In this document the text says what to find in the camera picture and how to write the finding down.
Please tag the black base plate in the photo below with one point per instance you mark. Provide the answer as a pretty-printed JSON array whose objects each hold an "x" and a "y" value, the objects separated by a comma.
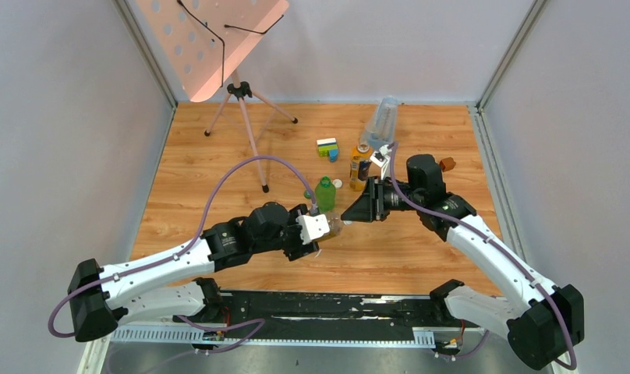
[{"x": 330, "y": 316}]

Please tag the coloured toy brick stack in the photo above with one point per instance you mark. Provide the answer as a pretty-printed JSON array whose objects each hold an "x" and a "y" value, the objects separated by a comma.
[{"x": 328, "y": 148}]

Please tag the brown small block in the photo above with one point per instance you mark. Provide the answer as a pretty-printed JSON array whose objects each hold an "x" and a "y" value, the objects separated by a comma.
[{"x": 447, "y": 164}]

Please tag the red yellow tea bottle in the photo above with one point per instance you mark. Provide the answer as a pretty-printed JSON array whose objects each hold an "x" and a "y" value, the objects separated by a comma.
[{"x": 335, "y": 224}]

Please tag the green plastic bottle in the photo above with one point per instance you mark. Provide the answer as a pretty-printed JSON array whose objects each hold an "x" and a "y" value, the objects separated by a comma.
[{"x": 325, "y": 193}]

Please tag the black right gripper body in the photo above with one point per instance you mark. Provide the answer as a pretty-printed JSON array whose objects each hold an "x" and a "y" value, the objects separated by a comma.
[{"x": 388, "y": 198}]

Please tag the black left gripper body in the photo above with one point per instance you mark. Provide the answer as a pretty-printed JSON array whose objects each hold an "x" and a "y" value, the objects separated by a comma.
[{"x": 302, "y": 248}]

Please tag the clear blue detergent bottle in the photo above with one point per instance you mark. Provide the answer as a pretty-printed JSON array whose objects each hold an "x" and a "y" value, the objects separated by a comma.
[{"x": 380, "y": 129}]

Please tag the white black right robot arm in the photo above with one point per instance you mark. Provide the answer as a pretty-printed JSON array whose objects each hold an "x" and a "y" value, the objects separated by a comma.
[{"x": 540, "y": 320}]

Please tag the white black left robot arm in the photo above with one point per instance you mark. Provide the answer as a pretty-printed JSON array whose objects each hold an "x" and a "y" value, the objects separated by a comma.
[{"x": 102, "y": 297}]

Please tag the pink music stand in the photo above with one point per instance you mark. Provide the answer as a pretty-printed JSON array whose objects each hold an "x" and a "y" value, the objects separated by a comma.
[{"x": 206, "y": 41}]

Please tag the yellow blue milk tea bottle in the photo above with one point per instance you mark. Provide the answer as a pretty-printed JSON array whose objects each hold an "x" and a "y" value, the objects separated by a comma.
[{"x": 359, "y": 166}]

